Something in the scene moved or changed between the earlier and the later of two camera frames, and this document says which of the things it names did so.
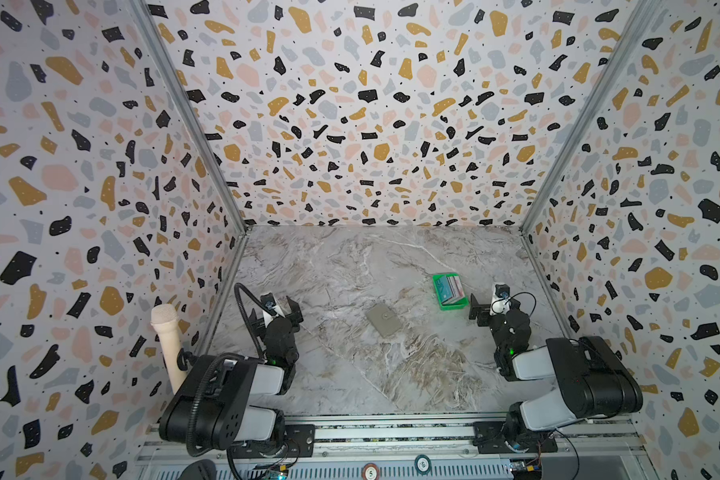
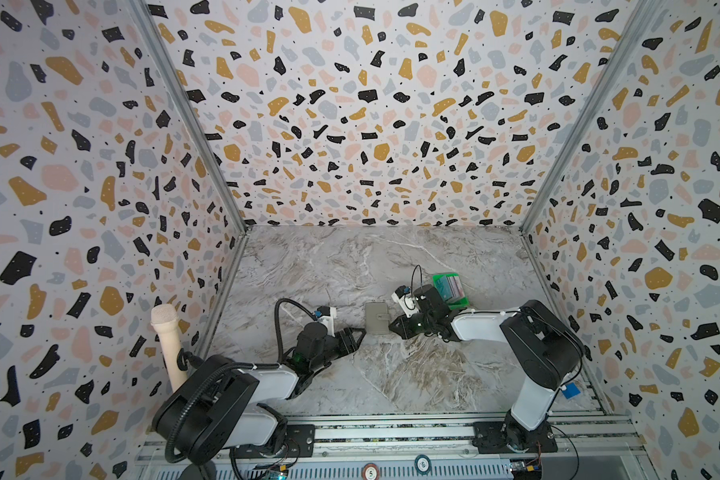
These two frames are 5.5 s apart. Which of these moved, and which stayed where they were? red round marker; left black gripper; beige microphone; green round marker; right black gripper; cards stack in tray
Moved: right black gripper; left black gripper
Stayed: beige microphone; green round marker; red round marker; cards stack in tray
